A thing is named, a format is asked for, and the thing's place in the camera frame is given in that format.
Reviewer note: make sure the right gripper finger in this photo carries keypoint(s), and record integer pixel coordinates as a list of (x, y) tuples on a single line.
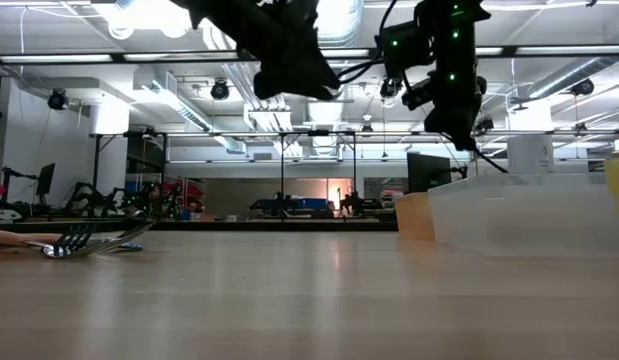
[(459, 130)]

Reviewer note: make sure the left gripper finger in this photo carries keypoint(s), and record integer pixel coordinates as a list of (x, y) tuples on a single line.
[(314, 77)]

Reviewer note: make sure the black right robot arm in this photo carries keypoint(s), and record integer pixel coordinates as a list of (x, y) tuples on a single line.
[(464, 45)]

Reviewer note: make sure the black ceiling spotlight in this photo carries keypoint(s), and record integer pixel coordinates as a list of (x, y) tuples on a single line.
[(389, 89), (486, 125), (220, 90), (58, 100), (583, 87)]

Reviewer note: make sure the black background monitor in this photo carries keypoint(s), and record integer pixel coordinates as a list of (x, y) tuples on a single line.
[(429, 172)]

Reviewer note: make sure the white column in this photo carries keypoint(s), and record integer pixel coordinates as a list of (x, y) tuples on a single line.
[(531, 155)]

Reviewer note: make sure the orange plastic bin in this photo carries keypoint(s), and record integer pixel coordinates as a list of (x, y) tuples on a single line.
[(414, 217)]

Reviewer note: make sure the clear plastic bin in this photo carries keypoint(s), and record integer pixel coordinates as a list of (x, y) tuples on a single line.
[(529, 220)]

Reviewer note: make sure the blue background table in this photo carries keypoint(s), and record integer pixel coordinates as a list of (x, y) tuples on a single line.
[(309, 203)]

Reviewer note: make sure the red storage bins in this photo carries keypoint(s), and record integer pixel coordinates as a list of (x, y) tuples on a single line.
[(189, 190)]

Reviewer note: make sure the black beam with light strips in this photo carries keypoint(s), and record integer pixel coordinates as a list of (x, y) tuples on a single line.
[(54, 58)]

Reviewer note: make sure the background robot arms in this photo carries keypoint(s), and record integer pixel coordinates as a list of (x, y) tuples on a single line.
[(89, 200)]

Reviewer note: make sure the small black monitor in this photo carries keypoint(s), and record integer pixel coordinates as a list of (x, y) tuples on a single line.
[(45, 180)]

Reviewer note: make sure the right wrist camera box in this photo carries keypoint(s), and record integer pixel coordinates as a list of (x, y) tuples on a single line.
[(406, 47)]

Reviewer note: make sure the black metal table frame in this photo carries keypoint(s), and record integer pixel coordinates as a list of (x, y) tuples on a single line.
[(314, 226)]

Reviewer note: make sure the black background station frame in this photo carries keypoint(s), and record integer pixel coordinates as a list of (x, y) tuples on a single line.
[(96, 165)]

